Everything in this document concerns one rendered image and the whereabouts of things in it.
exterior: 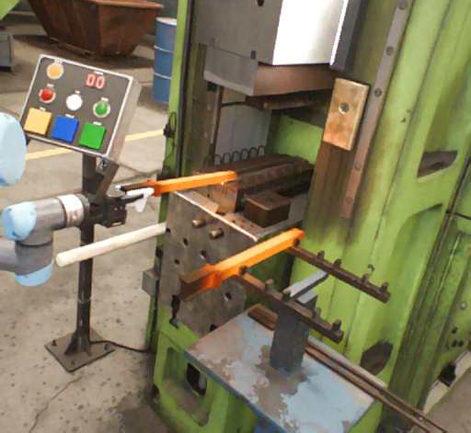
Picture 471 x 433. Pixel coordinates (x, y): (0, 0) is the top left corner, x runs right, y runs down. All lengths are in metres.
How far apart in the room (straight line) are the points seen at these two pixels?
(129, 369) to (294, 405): 1.20
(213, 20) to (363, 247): 0.75
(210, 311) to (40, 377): 0.89
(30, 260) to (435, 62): 1.01
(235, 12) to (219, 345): 0.87
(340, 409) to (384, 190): 0.54
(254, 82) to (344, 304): 0.69
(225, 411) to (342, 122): 1.00
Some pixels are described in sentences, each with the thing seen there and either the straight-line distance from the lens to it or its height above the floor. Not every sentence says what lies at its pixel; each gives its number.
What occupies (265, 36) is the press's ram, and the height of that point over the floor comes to 1.43.
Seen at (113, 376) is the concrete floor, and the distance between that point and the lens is 2.30.
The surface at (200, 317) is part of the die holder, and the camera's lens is 1.72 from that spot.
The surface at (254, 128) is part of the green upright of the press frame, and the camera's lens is 1.91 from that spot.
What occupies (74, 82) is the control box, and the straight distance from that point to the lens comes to 1.87.
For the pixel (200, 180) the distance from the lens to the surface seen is 1.48.
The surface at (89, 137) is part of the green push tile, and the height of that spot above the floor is 1.00.
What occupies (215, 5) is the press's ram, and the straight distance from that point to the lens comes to 1.53.
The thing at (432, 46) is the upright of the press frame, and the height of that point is 1.47.
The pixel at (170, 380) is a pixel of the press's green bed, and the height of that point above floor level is 0.16.
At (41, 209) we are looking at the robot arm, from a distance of 1.21.
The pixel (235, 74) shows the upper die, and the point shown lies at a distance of 1.47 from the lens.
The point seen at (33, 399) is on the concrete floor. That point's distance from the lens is 2.25.
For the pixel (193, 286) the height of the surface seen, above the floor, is 0.98.
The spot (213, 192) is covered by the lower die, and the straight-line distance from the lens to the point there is 1.59.
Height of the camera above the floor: 1.58
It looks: 24 degrees down
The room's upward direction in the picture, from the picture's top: 9 degrees clockwise
